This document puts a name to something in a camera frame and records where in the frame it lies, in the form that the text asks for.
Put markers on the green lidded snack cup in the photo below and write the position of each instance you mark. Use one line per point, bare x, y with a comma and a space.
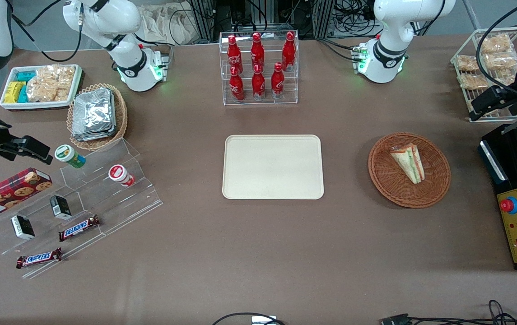
69, 156

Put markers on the small black box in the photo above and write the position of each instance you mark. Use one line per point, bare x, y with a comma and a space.
22, 227
60, 207

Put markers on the red tartan cookie box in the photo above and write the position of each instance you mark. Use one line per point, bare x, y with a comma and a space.
10, 194

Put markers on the silver foil packs stack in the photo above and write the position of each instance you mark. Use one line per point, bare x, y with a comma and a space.
93, 115

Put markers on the yellow snack pack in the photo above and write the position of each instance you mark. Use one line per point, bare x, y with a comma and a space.
12, 92

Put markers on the red cola bottle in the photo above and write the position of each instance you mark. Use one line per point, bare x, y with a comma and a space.
289, 52
257, 52
277, 82
258, 84
233, 54
236, 85

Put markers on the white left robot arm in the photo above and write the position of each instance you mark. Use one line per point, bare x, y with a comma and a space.
389, 49

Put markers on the aluminium frame post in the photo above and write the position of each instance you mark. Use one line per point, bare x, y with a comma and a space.
323, 18
203, 18

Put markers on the beige cloth bag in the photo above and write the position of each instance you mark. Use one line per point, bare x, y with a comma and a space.
163, 22

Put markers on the red lidded snack cup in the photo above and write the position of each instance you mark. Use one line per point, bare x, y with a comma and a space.
120, 175

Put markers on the clear bag of fried snacks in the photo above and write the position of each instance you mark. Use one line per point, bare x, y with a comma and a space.
501, 61
495, 43
506, 77
468, 63
473, 81

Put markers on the teal snack pack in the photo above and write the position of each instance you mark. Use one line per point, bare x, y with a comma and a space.
23, 94
26, 75

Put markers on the round brown wicker basket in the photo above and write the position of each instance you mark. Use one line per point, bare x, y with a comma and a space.
389, 180

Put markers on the white plug block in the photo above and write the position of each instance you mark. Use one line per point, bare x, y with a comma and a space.
263, 320

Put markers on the tan oval wicker basket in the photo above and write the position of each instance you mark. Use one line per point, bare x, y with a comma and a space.
120, 115

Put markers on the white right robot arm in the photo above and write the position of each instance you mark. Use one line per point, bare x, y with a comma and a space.
123, 22

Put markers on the white rectangular snack tray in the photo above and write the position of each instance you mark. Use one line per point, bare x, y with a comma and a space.
37, 105

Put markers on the Snickers chocolate bar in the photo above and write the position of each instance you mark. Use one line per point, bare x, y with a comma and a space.
39, 258
79, 228

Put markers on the large clear bag of crackers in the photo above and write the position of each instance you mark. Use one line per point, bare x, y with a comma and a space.
50, 83

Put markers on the beige plastic tray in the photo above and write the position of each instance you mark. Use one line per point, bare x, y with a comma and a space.
272, 167

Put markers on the clear acrylic bottle rack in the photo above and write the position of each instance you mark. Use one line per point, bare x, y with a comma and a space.
267, 103

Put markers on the clear acrylic stepped display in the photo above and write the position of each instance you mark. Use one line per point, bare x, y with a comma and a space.
104, 203

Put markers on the triangle sandwich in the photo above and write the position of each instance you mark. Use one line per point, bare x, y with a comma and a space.
407, 161

